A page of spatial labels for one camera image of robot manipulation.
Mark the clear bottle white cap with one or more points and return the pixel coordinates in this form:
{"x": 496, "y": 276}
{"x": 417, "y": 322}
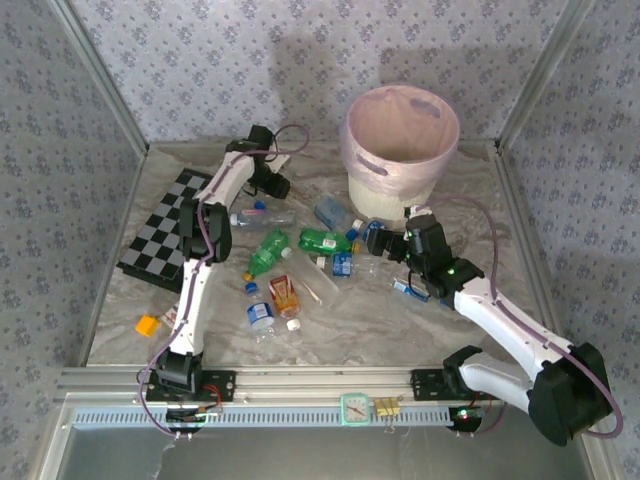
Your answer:
{"x": 265, "y": 217}

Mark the green bottle with white cap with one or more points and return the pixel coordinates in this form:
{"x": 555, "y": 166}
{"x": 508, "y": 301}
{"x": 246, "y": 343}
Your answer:
{"x": 265, "y": 252}

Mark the orange drink bottle red label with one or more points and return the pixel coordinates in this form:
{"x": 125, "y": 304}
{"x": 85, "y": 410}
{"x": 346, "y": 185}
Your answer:
{"x": 285, "y": 297}

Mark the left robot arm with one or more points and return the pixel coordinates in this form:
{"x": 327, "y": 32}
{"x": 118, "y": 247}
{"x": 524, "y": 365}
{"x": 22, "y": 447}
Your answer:
{"x": 192, "y": 300}

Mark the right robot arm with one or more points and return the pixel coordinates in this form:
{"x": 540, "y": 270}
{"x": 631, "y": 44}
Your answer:
{"x": 510, "y": 320}

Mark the cream ribbed waste bin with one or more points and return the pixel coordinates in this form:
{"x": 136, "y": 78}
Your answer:
{"x": 385, "y": 202}

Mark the clear bottle blue-white label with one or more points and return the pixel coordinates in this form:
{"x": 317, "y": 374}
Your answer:
{"x": 410, "y": 290}

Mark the crushed blue transparent bottle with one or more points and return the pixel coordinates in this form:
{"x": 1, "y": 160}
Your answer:
{"x": 330, "y": 211}

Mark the green bottle yellow cap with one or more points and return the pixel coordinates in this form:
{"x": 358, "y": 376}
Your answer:
{"x": 320, "y": 240}

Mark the large clear bottle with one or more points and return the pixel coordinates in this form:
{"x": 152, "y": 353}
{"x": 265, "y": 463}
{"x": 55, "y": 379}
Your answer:
{"x": 310, "y": 272}

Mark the black grey chessboard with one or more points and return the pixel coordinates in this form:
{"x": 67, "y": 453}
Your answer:
{"x": 160, "y": 240}

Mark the small brass connector block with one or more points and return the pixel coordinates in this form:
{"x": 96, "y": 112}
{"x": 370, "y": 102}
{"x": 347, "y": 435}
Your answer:
{"x": 387, "y": 406}

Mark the small green clock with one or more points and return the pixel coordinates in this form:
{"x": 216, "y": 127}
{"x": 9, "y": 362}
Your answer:
{"x": 355, "y": 410}

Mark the red-white label bottle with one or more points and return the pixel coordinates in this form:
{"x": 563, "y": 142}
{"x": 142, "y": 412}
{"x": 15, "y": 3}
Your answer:
{"x": 170, "y": 315}

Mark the small electronics board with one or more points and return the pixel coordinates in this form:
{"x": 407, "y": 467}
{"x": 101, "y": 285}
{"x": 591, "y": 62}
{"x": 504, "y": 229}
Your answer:
{"x": 192, "y": 415}
{"x": 467, "y": 415}

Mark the orange cube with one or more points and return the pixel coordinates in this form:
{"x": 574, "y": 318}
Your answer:
{"x": 147, "y": 326}

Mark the grey metal panel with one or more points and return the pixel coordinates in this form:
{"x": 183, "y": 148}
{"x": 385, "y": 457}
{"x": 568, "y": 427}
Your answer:
{"x": 320, "y": 455}

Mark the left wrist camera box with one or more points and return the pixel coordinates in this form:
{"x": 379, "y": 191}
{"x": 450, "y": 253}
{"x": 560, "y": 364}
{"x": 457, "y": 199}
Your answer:
{"x": 280, "y": 161}

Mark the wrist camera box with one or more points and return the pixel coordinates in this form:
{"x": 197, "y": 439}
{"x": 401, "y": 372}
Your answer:
{"x": 280, "y": 161}
{"x": 414, "y": 211}

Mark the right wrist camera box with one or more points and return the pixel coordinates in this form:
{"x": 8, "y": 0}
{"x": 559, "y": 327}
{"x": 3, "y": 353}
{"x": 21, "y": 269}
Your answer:
{"x": 414, "y": 211}

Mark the aluminium side rail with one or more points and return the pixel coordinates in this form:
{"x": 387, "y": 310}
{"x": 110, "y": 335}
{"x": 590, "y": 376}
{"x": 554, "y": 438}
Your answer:
{"x": 513, "y": 200}

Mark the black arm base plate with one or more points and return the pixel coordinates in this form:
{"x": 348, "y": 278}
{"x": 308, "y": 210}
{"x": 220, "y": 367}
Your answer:
{"x": 425, "y": 385}
{"x": 225, "y": 386}

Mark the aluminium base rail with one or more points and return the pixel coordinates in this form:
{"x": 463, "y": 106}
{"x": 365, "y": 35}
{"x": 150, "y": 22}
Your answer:
{"x": 320, "y": 385}

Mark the aluminium frame post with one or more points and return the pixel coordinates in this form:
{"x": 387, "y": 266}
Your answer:
{"x": 100, "y": 75}
{"x": 545, "y": 75}

